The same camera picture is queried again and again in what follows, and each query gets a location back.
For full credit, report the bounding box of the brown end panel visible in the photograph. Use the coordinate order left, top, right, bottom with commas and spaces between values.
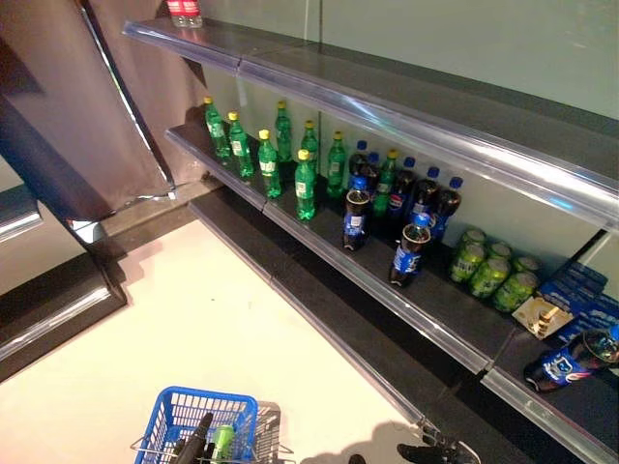
0, 0, 212, 218

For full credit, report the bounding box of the dark upright column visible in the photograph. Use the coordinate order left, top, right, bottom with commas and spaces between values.
0, 38, 115, 243

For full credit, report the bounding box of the green soda bottle yellow cap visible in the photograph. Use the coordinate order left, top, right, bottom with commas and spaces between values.
256, 129, 282, 199
293, 148, 317, 222
210, 423, 237, 464
326, 130, 348, 199
226, 111, 255, 181
371, 148, 400, 218
202, 96, 232, 163

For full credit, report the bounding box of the dark metal shelf board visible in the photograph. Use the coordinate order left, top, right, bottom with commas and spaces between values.
164, 105, 619, 464
123, 16, 619, 194

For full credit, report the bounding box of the dark cola bottle blue label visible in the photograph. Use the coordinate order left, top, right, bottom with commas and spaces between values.
408, 166, 441, 228
347, 139, 369, 183
523, 326, 619, 393
341, 176, 372, 252
363, 151, 382, 194
389, 212, 432, 289
386, 157, 417, 228
427, 176, 463, 243

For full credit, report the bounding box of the black plinth with chrome edge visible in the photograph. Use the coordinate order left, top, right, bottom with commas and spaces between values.
0, 250, 130, 383

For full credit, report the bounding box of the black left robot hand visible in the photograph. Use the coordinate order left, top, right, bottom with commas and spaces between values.
171, 412, 218, 464

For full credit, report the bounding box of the blue plastic shopping basket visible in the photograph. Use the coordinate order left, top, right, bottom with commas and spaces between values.
130, 385, 296, 464

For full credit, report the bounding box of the grey shelf with clear rail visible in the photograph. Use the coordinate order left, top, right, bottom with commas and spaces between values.
0, 183, 44, 243

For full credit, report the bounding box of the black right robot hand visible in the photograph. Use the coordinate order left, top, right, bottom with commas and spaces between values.
397, 434, 481, 464

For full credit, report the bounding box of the black base shelf plinth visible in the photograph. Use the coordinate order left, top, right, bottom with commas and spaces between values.
187, 186, 581, 464

